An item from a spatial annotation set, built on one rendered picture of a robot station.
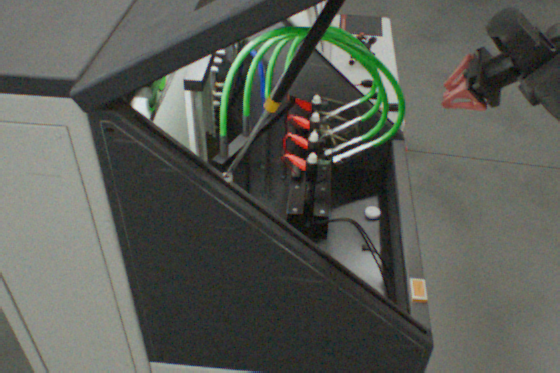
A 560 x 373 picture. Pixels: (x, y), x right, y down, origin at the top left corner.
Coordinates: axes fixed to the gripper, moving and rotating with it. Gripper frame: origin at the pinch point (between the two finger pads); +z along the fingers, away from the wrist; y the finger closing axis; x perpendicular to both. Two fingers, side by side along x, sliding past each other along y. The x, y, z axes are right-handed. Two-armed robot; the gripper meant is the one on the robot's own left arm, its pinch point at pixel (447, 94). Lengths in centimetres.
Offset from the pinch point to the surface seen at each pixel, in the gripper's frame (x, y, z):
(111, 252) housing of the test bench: -33, 45, 40
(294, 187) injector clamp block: 1.8, 6.6, 44.6
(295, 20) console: -19, -30, 36
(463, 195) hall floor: 133, -90, 94
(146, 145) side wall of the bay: -42, 37, 17
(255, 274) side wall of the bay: -12.7, 40.8, 25.4
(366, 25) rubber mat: 20, -85, 60
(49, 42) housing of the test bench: -60, 28, 22
